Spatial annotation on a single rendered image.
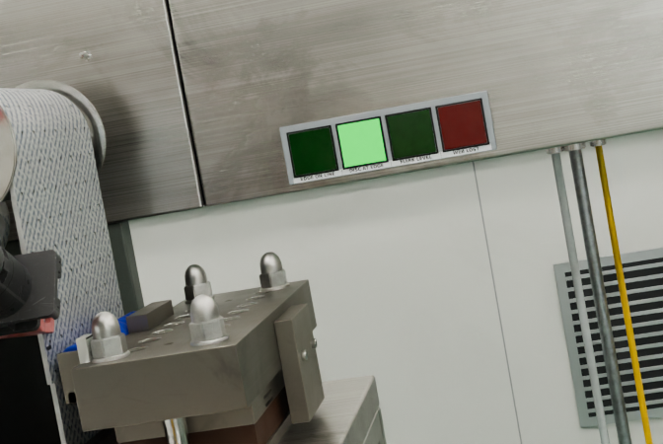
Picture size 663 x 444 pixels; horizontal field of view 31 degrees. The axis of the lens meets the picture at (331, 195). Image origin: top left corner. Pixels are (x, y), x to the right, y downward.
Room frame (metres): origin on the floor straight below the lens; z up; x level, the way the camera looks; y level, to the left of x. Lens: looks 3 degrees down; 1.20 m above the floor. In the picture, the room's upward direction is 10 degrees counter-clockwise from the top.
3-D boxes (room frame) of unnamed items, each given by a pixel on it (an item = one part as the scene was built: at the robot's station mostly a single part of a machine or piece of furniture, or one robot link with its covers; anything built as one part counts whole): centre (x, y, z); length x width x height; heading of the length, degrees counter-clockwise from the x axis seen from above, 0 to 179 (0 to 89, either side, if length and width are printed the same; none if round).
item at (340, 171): (1.41, -0.08, 1.18); 0.25 x 0.01 x 0.07; 81
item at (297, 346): (1.28, 0.06, 0.96); 0.10 x 0.03 x 0.11; 171
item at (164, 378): (1.28, 0.16, 1.00); 0.40 x 0.16 x 0.06; 171
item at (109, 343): (1.12, 0.23, 1.05); 0.04 x 0.04 x 0.04
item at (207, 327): (1.12, 0.14, 1.05); 0.04 x 0.04 x 0.04
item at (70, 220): (1.26, 0.28, 1.10); 0.23 x 0.01 x 0.18; 171
